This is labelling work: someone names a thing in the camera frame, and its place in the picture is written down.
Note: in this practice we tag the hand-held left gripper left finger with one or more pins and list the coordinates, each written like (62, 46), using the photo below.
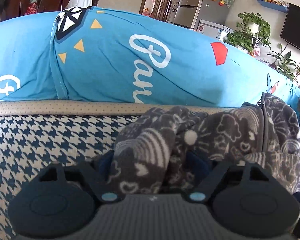
(104, 160)

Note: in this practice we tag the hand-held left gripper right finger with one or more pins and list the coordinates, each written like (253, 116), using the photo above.
(198, 162)

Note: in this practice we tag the grey doodle-print fleece jacket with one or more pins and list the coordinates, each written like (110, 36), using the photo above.
(227, 135)

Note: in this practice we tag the houndstooth sofa seat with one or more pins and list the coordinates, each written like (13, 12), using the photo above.
(40, 140)

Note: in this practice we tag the pink toy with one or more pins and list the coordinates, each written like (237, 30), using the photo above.
(257, 52)

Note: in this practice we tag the potted leafy plant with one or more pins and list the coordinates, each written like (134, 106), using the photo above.
(285, 65)

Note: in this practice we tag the small white freezer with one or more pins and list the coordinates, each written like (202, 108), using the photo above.
(212, 28)

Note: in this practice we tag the potted pothos plant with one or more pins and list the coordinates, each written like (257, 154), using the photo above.
(250, 30)

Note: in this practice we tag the silver refrigerator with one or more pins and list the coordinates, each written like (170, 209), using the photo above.
(210, 12)

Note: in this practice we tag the dining table white tablecloth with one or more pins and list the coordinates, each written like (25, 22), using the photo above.
(81, 0)

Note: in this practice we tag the wooden door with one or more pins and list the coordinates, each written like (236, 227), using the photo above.
(168, 0)

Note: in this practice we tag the black television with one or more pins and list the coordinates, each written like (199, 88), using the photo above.
(298, 27)

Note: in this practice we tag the red floral cushion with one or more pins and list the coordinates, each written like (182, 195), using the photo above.
(31, 8)

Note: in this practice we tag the blue wall shelf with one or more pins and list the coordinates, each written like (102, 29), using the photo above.
(272, 5)

